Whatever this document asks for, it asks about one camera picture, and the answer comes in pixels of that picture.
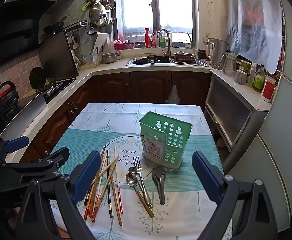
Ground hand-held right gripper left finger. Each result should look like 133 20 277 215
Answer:
18 150 102 240

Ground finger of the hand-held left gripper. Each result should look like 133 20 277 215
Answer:
0 136 29 157
0 147 70 183

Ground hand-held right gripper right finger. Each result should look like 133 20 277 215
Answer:
192 151 279 240

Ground group of assorted chopsticks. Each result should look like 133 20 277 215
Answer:
83 145 124 227

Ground black chopstick with gold band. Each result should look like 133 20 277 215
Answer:
106 150 113 218

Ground large steel soup spoon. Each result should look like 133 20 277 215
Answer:
152 167 167 205

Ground green plastic utensil holder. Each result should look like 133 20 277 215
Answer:
139 111 193 169

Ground red black electric grill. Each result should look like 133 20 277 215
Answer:
0 81 19 128

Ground steel side panel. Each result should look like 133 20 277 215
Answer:
0 92 48 140

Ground small steel spoon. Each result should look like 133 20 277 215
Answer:
128 166 153 208

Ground steel fork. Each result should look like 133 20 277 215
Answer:
133 156 153 208

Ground round black pan lid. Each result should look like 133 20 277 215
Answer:
29 67 48 90

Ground gas stove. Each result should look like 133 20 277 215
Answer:
42 77 78 103

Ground printed floral tablecloth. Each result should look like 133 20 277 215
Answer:
50 102 233 240

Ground frosted glass side cabinet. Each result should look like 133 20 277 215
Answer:
205 69 273 153

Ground grey refrigerator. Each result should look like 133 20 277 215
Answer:
222 0 292 233

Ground black stove splash guard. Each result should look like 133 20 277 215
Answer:
37 30 80 82

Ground hanging plastic bag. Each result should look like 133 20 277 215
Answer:
168 84 181 103

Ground brown wooden base cabinets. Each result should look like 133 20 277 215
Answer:
20 71 213 164

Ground white kitchen countertop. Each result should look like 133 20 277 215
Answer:
1 52 211 164

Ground black range hood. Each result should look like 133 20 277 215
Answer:
0 0 76 53

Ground black frying pan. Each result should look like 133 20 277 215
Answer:
43 14 70 34

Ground grey mug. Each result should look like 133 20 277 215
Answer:
235 69 248 85

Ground red label white canister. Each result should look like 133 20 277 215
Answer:
260 75 278 103

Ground green label oil bottle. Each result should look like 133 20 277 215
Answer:
252 64 266 93

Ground white cap yellow bottle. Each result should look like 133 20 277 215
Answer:
247 62 257 88

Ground glass pitcher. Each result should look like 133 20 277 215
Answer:
220 51 238 77

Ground small steel pot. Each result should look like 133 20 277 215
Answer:
102 52 118 64

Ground stack of dirty dishes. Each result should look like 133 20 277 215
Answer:
173 51 198 62

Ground steel kitchen sink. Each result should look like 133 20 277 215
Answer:
125 56 210 67

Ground steel electric kettle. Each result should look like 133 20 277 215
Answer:
206 37 228 70

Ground white cutting board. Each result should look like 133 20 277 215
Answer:
90 32 110 64

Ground black wok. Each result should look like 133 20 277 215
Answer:
133 54 170 64

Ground curved steel faucet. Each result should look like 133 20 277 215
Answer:
157 29 173 58

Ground hanging utensil cup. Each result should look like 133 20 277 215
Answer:
105 17 115 34

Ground hanging steel pots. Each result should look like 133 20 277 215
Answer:
89 2 108 28

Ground pink bottle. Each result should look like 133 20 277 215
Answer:
151 28 159 47

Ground red spray bottle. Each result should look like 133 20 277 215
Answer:
145 27 152 48

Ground hanging steel saucepan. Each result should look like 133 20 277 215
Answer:
101 0 116 12

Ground translucent plastic sheet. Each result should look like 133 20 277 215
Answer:
226 0 283 74

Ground kitchen window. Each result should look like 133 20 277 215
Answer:
115 0 196 48

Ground steel spoon with golden handle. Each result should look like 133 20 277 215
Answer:
125 173 155 218

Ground wall utensil rail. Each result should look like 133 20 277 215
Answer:
63 20 88 30

